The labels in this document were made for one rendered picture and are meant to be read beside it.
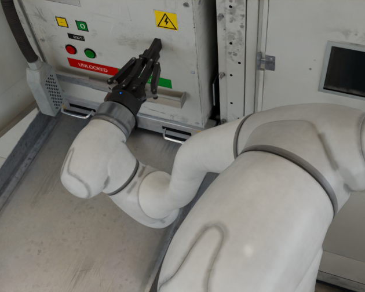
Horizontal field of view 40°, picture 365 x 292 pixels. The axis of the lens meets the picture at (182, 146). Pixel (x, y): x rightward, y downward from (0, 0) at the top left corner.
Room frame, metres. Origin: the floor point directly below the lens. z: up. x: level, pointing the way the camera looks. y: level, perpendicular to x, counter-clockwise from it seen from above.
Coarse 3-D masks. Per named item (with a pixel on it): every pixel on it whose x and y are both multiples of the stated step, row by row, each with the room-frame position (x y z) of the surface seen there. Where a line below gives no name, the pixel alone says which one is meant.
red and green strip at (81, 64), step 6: (72, 60) 1.10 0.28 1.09; (78, 60) 1.09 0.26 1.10; (72, 66) 1.10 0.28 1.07; (78, 66) 1.09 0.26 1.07; (84, 66) 1.08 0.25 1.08; (90, 66) 1.07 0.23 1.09; (96, 66) 1.06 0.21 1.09; (102, 66) 1.05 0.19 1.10; (102, 72) 1.06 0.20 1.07; (108, 72) 1.05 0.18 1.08; (114, 72) 1.04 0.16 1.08; (150, 78) 0.99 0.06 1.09; (162, 78) 0.97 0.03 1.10; (162, 84) 0.97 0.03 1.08; (168, 84) 0.96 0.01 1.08
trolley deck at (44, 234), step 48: (48, 144) 1.01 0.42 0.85; (144, 144) 0.95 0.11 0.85; (48, 192) 0.83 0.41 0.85; (0, 240) 0.69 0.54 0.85; (48, 240) 0.67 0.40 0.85; (96, 240) 0.65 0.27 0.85; (144, 240) 0.63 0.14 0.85; (0, 288) 0.55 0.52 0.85; (48, 288) 0.53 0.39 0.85; (96, 288) 0.52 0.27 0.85
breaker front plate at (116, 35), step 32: (32, 0) 1.13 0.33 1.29; (96, 0) 1.04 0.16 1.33; (128, 0) 1.00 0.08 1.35; (160, 0) 0.96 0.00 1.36; (192, 0) 0.92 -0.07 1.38; (64, 32) 1.10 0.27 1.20; (96, 32) 1.05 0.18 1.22; (128, 32) 1.01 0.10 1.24; (160, 32) 0.96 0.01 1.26; (192, 32) 0.93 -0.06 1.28; (64, 64) 1.11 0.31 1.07; (160, 64) 0.97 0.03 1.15; (192, 64) 0.93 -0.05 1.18; (96, 96) 1.08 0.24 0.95; (192, 96) 0.93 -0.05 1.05
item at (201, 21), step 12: (204, 0) 0.98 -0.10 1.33; (204, 12) 0.97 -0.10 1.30; (216, 12) 1.05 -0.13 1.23; (204, 24) 0.97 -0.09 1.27; (216, 24) 1.04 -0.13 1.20; (204, 36) 0.96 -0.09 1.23; (216, 36) 1.04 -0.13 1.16; (204, 48) 0.96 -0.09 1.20; (216, 48) 1.04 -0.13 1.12; (204, 60) 0.95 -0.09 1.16; (216, 60) 1.03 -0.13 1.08; (204, 72) 0.95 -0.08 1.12; (216, 72) 1.03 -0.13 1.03; (204, 84) 0.94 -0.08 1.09; (204, 96) 0.94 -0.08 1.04; (204, 108) 0.93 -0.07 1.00; (204, 120) 0.93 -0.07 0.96
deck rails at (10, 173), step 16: (32, 128) 1.04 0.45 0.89; (48, 128) 1.07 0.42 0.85; (16, 144) 0.97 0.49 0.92; (32, 144) 1.01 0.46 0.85; (16, 160) 0.94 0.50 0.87; (32, 160) 0.95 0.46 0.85; (0, 176) 0.87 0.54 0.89; (16, 176) 0.90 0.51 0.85; (0, 192) 0.85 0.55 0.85; (0, 208) 0.79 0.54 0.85; (176, 224) 0.63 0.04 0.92; (160, 256) 0.58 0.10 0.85; (144, 288) 0.50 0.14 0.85
